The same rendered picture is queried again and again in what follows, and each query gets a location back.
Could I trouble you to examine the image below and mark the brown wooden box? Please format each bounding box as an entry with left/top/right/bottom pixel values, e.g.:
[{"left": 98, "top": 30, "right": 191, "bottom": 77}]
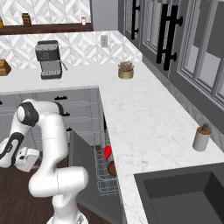
[{"left": 0, "top": 58, "right": 13, "bottom": 77}]

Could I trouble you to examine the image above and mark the white wall outlet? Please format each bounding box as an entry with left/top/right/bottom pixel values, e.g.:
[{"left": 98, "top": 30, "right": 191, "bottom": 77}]
[{"left": 100, "top": 34, "right": 109, "bottom": 48}]

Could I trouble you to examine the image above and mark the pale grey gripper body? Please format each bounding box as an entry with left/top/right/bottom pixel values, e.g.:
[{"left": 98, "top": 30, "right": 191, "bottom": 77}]
[{"left": 14, "top": 146, "right": 40, "bottom": 173}]

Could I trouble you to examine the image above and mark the grey espresso machine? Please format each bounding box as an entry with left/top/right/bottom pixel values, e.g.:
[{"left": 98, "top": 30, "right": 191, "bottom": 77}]
[{"left": 34, "top": 39, "right": 69, "bottom": 81}]

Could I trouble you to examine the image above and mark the red cup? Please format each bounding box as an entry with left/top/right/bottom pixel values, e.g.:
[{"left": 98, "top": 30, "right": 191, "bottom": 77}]
[{"left": 103, "top": 144, "right": 114, "bottom": 161}]

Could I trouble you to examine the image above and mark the wire dishwasher rack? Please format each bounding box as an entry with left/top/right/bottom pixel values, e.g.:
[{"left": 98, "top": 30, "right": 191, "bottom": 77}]
[{"left": 94, "top": 132, "right": 121, "bottom": 198}]

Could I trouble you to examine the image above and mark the small white bottle red label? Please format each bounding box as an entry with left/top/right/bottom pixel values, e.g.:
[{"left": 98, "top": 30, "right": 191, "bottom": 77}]
[{"left": 80, "top": 12, "right": 88, "bottom": 26}]

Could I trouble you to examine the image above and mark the brown jar with label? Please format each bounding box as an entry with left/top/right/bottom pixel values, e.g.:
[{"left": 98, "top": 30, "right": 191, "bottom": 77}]
[{"left": 21, "top": 12, "right": 32, "bottom": 28}]

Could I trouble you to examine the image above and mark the brown bowl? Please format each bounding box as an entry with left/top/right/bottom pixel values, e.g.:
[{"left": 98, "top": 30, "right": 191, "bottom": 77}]
[{"left": 107, "top": 159, "right": 118, "bottom": 177}]

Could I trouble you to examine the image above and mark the grey dishwasher door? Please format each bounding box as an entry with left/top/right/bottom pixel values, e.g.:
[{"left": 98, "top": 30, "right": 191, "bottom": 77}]
[{"left": 67, "top": 130, "right": 128, "bottom": 224}]

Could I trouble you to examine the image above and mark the grey glass cupboard door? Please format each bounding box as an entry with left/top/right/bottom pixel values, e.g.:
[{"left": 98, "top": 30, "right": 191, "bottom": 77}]
[
  {"left": 141, "top": 0, "right": 176, "bottom": 77},
  {"left": 173, "top": 0, "right": 224, "bottom": 109},
  {"left": 123, "top": 0, "right": 144, "bottom": 51}
]

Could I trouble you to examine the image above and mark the grey drawer front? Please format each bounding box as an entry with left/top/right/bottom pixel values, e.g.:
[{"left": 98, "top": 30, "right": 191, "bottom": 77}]
[
  {"left": 59, "top": 105, "right": 103, "bottom": 124},
  {"left": 34, "top": 88, "right": 102, "bottom": 110},
  {"left": 63, "top": 120, "right": 105, "bottom": 139}
]

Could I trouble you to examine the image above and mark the dark grey sink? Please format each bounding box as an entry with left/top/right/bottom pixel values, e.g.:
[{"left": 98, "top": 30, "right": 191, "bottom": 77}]
[{"left": 133, "top": 162, "right": 224, "bottom": 224}]

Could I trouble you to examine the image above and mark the dark wooden wall shelf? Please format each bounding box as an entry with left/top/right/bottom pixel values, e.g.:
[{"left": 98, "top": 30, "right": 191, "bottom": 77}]
[{"left": 0, "top": 23, "right": 95, "bottom": 36}]

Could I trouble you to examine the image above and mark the white soap dispenser wooden top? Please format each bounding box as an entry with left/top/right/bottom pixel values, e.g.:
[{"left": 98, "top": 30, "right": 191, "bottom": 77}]
[{"left": 192, "top": 122, "right": 213, "bottom": 152}]

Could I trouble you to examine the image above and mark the black cupboard handle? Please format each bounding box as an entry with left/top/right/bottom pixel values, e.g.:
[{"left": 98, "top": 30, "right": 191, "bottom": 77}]
[
  {"left": 163, "top": 4, "right": 185, "bottom": 72},
  {"left": 156, "top": 3, "right": 171, "bottom": 65},
  {"left": 130, "top": 0, "right": 141, "bottom": 41}
]

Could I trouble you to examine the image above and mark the potted succulent in gold pot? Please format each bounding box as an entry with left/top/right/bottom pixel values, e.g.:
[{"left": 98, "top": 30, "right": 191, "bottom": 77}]
[{"left": 117, "top": 60, "right": 136, "bottom": 80}]

